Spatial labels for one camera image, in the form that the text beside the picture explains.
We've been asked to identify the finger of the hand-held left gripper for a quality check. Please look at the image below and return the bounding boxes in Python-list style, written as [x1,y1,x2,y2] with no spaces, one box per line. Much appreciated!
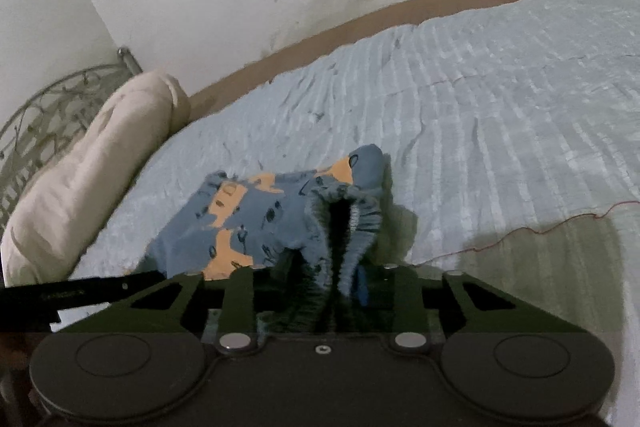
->
[0,269,169,324]

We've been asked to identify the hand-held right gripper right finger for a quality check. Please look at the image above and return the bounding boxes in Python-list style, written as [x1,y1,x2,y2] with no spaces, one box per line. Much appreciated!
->
[356,264,592,351]

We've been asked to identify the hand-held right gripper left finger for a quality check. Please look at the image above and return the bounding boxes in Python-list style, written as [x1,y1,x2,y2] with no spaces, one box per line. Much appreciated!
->
[112,266,259,354]

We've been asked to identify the blue pants with orange cars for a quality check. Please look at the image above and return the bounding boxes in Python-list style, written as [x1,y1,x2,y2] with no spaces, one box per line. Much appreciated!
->
[132,145,392,334]

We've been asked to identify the white rolled comforter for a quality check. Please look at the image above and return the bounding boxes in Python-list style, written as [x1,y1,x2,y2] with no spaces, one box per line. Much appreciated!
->
[0,69,192,286]

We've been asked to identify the red thread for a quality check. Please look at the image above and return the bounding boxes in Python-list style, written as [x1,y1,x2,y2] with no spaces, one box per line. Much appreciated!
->
[414,201,640,260]

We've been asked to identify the metal scrollwork headboard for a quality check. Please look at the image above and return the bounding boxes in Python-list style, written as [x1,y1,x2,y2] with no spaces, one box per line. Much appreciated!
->
[0,47,144,229]

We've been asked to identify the light blue ribbed blanket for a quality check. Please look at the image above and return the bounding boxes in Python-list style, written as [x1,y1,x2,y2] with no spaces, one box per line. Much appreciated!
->
[67,0,640,427]

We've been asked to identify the brown mattress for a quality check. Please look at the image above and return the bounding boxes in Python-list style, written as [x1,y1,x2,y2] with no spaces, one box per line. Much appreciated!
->
[187,0,557,124]

